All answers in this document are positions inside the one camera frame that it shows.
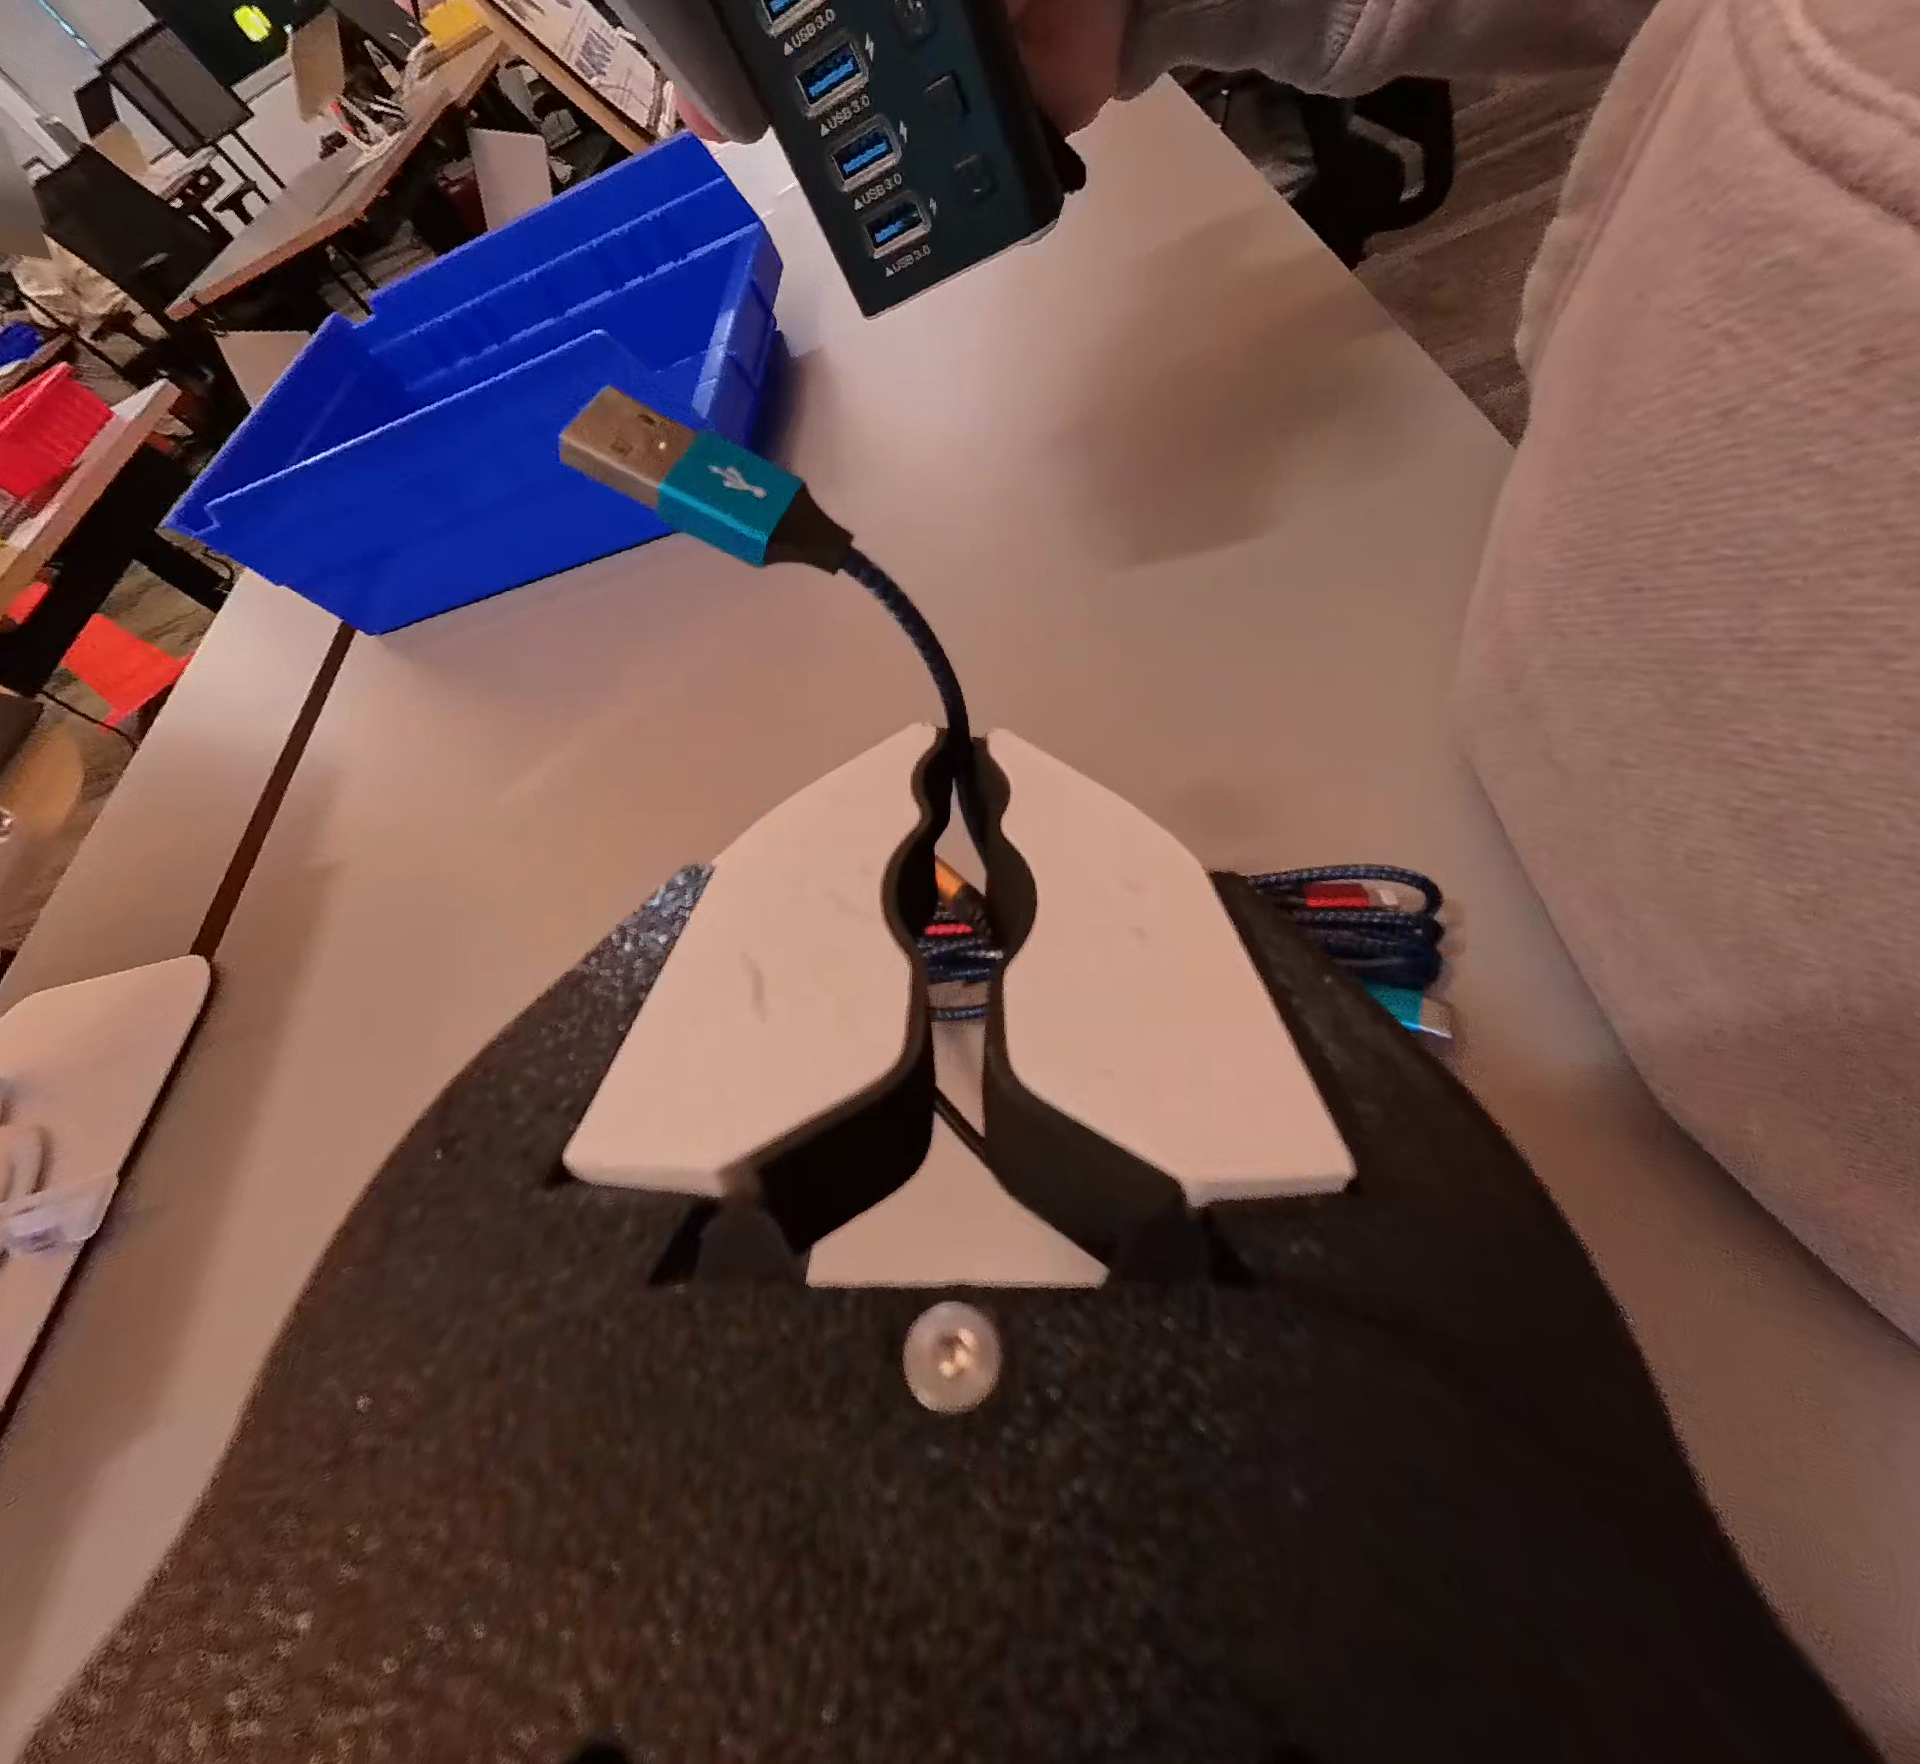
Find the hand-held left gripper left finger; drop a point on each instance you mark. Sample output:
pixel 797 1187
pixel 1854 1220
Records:
pixel 750 999

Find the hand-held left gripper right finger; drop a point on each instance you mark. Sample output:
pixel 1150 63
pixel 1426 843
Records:
pixel 1156 1013

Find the black usb hub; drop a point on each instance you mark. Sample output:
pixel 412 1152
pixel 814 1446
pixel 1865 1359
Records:
pixel 946 129

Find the wooden work table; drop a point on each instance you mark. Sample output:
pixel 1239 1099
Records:
pixel 322 204

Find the black stand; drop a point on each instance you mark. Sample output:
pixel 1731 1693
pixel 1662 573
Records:
pixel 174 84

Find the blue plastic bin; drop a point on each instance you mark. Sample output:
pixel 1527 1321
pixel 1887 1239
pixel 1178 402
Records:
pixel 436 491

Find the white flat board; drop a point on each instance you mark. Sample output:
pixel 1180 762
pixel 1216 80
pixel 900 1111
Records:
pixel 106 1059

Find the person's beige hoodie torso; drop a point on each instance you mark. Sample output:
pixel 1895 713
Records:
pixel 1726 594

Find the orange red cloth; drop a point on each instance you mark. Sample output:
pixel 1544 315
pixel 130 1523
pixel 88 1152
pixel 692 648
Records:
pixel 120 660

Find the clear plastic piece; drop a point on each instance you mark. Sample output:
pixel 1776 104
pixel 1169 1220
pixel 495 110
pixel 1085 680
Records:
pixel 53 1218

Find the black office chair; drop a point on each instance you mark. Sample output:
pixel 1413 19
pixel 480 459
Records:
pixel 1380 165

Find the red plastic bins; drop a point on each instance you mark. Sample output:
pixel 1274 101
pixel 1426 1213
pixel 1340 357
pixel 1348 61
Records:
pixel 53 438

